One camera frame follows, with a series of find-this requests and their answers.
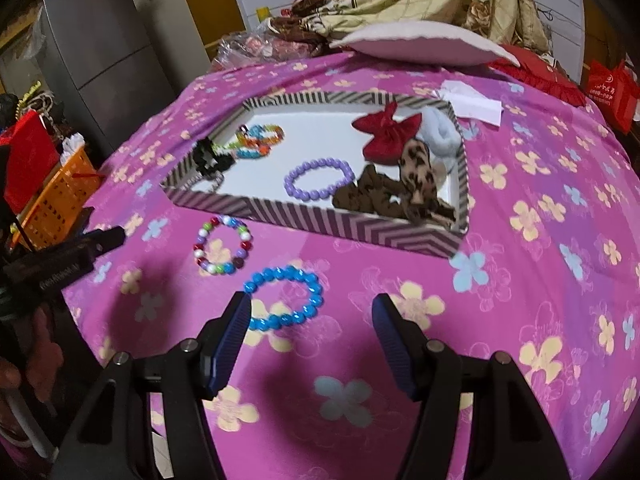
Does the grey refrigerator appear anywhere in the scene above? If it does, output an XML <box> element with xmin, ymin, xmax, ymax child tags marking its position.
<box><xmin>37</xmin><ymin>0</ymin><xmax>211</xmax><ymax>161</ymax></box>

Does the clear plastic bag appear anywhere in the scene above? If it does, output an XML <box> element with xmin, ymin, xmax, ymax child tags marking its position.
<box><xmin>210</xmin><ymin>30</ymin><xmax>326</xmax><ymax>73</ymax></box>

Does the leopard print scrunchie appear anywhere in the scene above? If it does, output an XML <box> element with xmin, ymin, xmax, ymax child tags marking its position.
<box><xmin>397</xmin><ymin>139</ymin><xmax>448</xmax><ymax>221</ymax></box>

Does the striped cardboard box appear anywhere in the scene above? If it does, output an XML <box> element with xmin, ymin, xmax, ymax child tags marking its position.
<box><xmin>161</xmin><ymin>89</ymin><xmax>471</xmax><ymax>258</ymax></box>

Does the person's left hand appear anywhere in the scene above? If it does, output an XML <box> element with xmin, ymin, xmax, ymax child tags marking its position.
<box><xmin>0</xmin><ymin>305</ymin><xmax>66</xmax><ymax>406</ymax></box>

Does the red shopping bag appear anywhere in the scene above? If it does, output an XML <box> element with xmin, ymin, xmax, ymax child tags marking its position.
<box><xmin>582</xmin><ymin>59</ymin><xmax>640</xmax><ymax>133</ymax></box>

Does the purple bead bracelet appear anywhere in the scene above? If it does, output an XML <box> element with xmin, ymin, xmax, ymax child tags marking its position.
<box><xmin>283</xmin><ymin>158</ymin><xmax>357</xmax><ymax>202</ymax></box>

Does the black bead bracelet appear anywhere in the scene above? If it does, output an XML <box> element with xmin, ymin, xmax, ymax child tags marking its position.
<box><xmin>192</xmin><ymin>137</ymin><xmax>236</xmax><ymax>181</ymax></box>

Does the brown bow scrunchie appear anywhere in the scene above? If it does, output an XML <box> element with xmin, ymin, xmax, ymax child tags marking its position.
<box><xmin>332</xmin><ymin>164</ymin><xmax>458</xmax><ymax>228</ymax></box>

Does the white fluffy scrunchie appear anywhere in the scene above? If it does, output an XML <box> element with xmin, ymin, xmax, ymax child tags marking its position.
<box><xmin>417</xmin><ymin>110</ymin><xmax>463</xmax><ymax>181</ymax></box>

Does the blue bead bracelet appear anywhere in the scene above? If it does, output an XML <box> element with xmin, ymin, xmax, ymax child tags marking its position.
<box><xmin>242</xmin><ymin>266</ymin><xmax>325</xmax><ymax>332</ymax></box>

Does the white pillow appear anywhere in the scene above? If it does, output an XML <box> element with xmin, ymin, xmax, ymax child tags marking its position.
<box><xmin>330</xmin><ymin>22</ymin><xmax>521</xmax><ymax>68</ymax></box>

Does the green orange bead bracelet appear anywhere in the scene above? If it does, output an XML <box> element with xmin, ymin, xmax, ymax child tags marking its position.
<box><xmin>234</xmin><ymin>124</ymin><xmax>285</xmax><ymax>160</ymax></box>

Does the pink floral bedsheet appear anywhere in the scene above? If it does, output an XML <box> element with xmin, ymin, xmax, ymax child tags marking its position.
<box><xmin>62</xmin><ymin>50</ymin><xmax>640</xmax><ymax>480</ymax></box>

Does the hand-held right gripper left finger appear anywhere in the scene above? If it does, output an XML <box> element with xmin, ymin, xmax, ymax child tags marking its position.
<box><xmin>50</xmin><ymin>291</ymin><xmax>252</xmax><ymax>480</ymax></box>

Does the white paper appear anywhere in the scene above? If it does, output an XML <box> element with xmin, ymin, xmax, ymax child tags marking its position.
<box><xmin>435</xmin><ymin>80</ymin><xmax>503</xmax><ymax>127</ymax></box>

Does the multicolour bead bracelet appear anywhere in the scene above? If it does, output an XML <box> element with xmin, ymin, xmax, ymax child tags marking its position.
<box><xmin>192</xmin><ymin>215</ymin><xmax>252</xmax><ymax>277</ymax></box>

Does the red satin bow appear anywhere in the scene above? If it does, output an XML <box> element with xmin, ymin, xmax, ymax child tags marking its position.
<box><xmin>351</xmin><ymin>102</ymin><xmax>425</xmax><ymax>165</ymax></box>

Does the red ruffled cushion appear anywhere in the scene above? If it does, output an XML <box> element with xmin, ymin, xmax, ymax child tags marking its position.
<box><xmin>487</xmin><ymin>42</ymin><xmax>587</xmax><ymax>107</ymax></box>

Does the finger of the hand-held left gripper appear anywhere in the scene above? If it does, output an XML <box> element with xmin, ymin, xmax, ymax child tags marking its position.
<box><xmin>82</xmin><ymin>225</ymin><xmax>126</xmax><ymax>257</ymax></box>

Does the silver chain bracelet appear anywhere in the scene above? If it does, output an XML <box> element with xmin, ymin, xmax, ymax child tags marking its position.
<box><xmin>172</xmin><ymin>172</ymin><xmax>226</xmax><ymax>195</ymax></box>

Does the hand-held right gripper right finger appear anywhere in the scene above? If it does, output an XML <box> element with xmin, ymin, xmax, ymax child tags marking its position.
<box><xmin>371</xmin><ymin>292</ymin><xmax>571</xmax><ymax>480</ymax></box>

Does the orange plastic basket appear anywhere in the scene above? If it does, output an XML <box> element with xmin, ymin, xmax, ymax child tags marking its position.
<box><xmin>10</xmin><ymin>147</ymin><xmax>101</xmax><ymax>251</ymax></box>

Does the white crumpled plastic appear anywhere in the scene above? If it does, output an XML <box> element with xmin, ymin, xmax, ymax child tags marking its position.
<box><xmin>60</xmin><ymin>132</ymin><xmax>87</xmax><ymax>156</ymax></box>

